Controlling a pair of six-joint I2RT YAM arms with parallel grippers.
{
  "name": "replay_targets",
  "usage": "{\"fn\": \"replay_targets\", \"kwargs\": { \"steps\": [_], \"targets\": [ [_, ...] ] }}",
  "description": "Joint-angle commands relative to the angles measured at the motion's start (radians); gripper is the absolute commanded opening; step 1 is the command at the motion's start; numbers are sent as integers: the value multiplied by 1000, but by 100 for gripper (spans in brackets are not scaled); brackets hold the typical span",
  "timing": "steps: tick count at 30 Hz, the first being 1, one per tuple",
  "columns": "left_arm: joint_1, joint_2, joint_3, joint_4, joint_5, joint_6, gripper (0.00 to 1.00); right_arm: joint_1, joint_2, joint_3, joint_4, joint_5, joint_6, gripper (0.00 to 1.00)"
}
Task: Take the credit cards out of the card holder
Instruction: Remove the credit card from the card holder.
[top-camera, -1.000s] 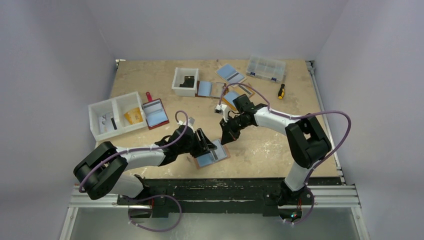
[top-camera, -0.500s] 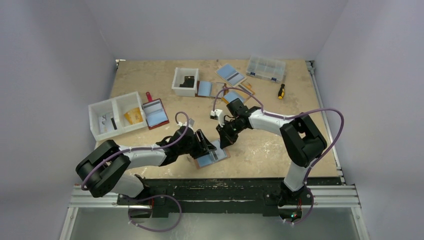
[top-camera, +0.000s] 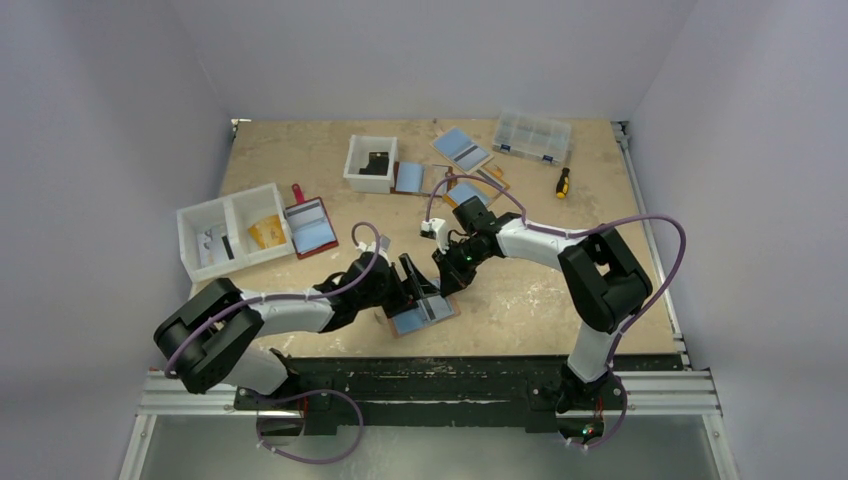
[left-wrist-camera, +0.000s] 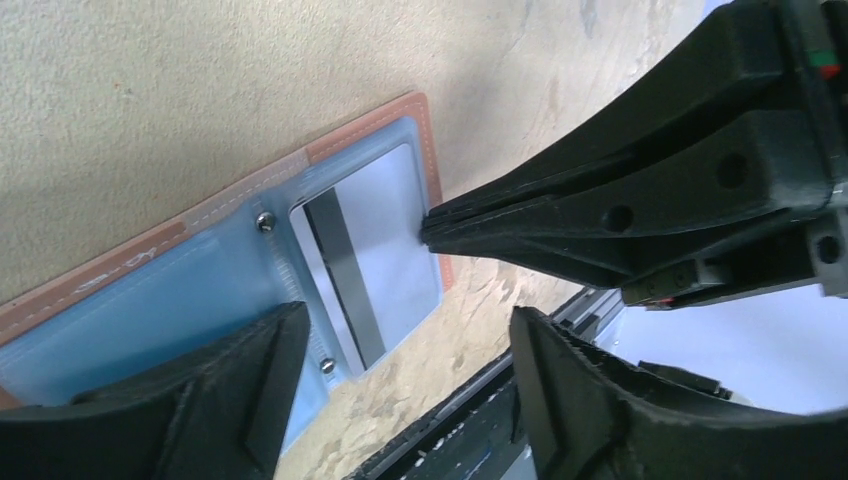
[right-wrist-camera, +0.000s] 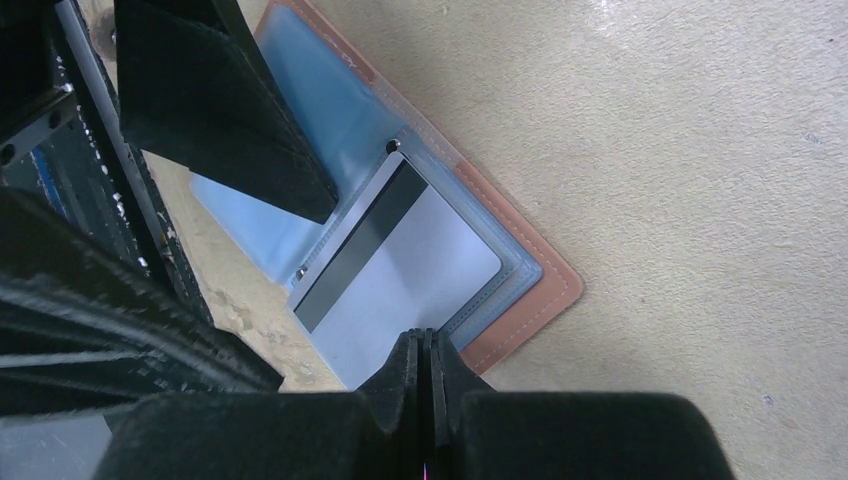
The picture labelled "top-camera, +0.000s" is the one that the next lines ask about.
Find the orange card in bin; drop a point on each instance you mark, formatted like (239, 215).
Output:
(268, 232)

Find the red card holder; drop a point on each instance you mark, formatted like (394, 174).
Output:
(310, 225)

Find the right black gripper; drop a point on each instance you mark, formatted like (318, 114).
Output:
(453, 266)

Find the yellow black screwdriver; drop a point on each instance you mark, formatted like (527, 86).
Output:
(563, 184)

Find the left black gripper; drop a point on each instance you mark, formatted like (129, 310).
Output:
(402, 300)

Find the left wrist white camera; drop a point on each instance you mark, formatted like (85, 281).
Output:
(379, 246)

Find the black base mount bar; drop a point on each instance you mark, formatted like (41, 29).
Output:
(525, 392)

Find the black object in box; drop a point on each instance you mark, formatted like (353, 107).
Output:
(377, 164)

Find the aluminium frame rail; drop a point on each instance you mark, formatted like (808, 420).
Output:
(657, 393)

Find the dark striped card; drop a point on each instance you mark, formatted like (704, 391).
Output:
(227, 247)

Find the pink card holder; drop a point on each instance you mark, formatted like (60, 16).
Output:
(420, 315)

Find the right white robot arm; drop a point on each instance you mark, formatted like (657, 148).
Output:
(606, 283)

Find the small white square box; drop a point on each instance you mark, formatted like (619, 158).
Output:
(359, 147)

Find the white card holder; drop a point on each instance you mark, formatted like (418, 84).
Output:
(461, 150)

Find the printed card in bin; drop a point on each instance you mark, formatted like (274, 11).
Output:
(210, 248)

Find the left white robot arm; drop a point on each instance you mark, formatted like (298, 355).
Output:
(209, 340)

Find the orange card holder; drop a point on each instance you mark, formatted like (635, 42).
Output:
(485, 184)

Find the wrist white camera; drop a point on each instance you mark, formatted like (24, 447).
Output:
(434, 228)
(379, 246)

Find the clear plastic organizer box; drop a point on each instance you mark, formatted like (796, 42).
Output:
(532, 137)

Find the brown open card holder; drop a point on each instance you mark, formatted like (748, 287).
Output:
(418, 179)

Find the white two-compartment bin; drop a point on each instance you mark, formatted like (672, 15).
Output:
(237, 211)

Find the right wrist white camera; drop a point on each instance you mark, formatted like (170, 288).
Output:
(434, 228)

